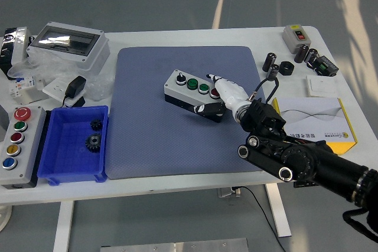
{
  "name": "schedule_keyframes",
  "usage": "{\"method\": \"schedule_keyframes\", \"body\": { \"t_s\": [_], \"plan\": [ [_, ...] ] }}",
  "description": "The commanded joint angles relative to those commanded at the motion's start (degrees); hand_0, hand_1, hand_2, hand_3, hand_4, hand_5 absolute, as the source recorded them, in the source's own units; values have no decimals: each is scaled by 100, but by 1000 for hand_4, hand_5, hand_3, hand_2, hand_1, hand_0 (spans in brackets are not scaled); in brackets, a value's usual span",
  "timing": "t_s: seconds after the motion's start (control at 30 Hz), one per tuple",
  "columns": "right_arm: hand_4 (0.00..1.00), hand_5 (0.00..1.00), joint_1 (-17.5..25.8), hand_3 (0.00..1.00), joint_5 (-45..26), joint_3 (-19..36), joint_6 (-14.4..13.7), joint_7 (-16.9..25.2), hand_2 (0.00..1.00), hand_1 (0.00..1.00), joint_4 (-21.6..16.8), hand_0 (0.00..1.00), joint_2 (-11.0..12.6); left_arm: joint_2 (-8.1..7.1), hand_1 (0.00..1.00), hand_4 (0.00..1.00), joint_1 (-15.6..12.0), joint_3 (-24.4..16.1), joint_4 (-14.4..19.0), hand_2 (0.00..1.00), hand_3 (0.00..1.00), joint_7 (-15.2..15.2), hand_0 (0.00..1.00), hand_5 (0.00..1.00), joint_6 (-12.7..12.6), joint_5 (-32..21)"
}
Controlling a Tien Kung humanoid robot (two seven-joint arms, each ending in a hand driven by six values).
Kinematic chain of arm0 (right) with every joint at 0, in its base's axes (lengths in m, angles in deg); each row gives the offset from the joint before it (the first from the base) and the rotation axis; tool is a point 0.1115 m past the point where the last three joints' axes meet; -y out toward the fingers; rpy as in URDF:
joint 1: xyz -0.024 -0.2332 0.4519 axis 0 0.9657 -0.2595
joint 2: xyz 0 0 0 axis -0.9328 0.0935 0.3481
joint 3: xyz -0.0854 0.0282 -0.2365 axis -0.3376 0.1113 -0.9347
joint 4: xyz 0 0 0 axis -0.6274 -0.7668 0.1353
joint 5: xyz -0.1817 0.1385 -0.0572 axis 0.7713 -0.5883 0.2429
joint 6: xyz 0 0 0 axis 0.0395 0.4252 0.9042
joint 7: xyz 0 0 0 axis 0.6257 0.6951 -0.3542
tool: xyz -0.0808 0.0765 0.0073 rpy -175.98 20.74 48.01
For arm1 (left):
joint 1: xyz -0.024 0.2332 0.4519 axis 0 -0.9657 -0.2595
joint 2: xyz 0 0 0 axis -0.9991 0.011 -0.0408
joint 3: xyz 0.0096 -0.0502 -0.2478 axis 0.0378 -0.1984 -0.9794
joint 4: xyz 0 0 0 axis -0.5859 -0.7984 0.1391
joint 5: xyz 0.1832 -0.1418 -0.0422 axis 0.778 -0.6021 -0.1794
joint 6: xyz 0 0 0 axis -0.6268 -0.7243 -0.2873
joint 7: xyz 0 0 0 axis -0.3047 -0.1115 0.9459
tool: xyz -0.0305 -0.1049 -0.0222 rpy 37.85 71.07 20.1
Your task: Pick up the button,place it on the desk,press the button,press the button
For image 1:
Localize grey red-black switch box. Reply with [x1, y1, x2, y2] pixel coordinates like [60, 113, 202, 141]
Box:
[282, 24, 312, 54]

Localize grey five-button control box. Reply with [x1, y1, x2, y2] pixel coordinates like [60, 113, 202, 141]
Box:
[0, 106, 47, 189]

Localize blue-grey textured mat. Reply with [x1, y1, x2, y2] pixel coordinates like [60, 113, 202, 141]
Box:
[105, 45, 280, 181]

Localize white circuit breaker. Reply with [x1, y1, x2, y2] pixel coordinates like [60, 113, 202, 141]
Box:
[8, 75, 41, 99]

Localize grey four-button control box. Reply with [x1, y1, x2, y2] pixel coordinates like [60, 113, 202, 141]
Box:
[164, 69, 227, 123]

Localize white wall socket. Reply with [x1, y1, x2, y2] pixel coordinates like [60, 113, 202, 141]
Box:
[42, 78, 85, 108]

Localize white table leg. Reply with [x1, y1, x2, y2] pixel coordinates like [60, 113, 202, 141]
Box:
[265, 182, 292, 238]
[53, 200, 74, 252]

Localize grey bracket under table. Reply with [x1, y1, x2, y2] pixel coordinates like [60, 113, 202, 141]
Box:
[217, 186, 242, 198]

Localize black hex nut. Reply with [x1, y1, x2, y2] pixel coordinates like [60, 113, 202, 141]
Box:
[279, 61, 295, 76]

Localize grey enclosure with clear lid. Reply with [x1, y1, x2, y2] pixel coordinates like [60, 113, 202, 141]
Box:
[25, 21, 110, 71]

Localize clear plastic bag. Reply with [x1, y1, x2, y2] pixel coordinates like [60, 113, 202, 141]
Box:
[7, 48, 115, 102]

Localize white black wrapped device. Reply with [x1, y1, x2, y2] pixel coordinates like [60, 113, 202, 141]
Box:
[0, 27, 33, 80]

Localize white round stand base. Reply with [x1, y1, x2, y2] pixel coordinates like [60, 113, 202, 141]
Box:
[0, 204, 13, 232]

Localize black cylindrical capacitor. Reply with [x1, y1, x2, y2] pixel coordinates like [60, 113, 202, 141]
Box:
[262, 52, 278, 73]
[304, 48, 319, 68]
[265, 64, 280, 81]
[294, 44, 309, 63]

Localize blue plastic bin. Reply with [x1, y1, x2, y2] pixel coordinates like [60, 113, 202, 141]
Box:
[37, 105, 109, 186]

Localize large black bevel gear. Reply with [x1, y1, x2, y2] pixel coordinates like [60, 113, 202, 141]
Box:
[84, 133, 103, 154]

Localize black power adapter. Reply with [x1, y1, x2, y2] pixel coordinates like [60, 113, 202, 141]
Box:
[61, 76, 87, 108]

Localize grey metal box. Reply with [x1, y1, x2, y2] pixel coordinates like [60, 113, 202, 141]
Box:
[0, 107, 9, 143]

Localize white wall switch plate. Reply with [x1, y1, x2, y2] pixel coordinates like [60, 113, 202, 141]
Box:
[305, 74, 340, 97]

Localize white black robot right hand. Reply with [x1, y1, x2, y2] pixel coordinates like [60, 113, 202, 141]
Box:
[192, 73, 251, 116]

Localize black cable under table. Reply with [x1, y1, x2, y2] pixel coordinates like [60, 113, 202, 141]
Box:
[236, 186, 287, 252]

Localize black module with green terminal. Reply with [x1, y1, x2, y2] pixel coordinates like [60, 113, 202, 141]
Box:
[312, 54, 340, 77]

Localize yellow white cardboard box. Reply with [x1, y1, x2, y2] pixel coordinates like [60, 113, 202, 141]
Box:
[271, 97, 357, 155]

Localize grey metal base plate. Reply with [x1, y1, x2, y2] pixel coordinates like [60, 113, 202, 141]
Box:
[99, 237, 249, 252]

